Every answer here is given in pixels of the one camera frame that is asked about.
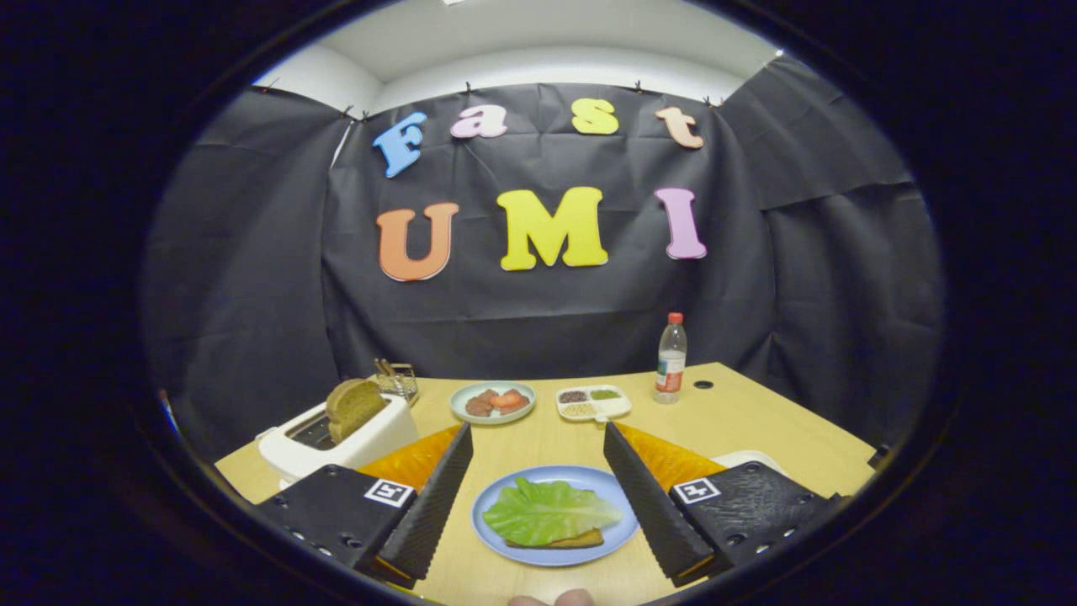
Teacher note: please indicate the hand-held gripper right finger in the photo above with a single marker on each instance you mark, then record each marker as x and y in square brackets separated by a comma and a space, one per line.
[648, 509]

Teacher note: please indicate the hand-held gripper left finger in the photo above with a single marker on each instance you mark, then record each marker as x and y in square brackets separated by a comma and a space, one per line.
[433, 509]

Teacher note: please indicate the green lettuce leaf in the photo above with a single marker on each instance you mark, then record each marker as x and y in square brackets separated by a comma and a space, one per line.
[547, 509]

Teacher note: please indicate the brown bread slice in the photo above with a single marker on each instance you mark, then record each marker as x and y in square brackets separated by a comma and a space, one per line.
[353, 404]

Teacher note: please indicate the blue round plate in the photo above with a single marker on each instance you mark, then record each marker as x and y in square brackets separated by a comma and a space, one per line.
[580, 480]

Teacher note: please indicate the square toast slice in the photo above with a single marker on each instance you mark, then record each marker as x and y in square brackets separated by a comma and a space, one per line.
[580, 539]

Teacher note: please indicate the white toaster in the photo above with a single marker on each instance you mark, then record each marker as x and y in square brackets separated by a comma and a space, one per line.
[387, 429]

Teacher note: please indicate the white divided condiment tray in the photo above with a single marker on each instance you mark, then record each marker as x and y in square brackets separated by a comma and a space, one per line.
[610, 408]

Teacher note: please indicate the brown meat slice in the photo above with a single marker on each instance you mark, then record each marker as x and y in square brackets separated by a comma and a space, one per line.
[480, 406]

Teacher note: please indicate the pale green round plate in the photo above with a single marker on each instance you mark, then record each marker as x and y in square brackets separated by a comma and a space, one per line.
[505, 419]

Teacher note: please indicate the white square plate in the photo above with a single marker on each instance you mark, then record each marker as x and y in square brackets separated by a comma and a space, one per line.
[753, 457]

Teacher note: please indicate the red tomato slice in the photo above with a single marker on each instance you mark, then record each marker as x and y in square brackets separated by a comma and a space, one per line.
[511, 399]

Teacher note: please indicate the clear bottle with red cap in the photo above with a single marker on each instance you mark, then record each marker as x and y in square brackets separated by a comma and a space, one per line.
[671, 370]

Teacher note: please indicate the black backdrop cloth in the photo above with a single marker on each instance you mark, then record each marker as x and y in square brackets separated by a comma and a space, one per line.
[547, 320]

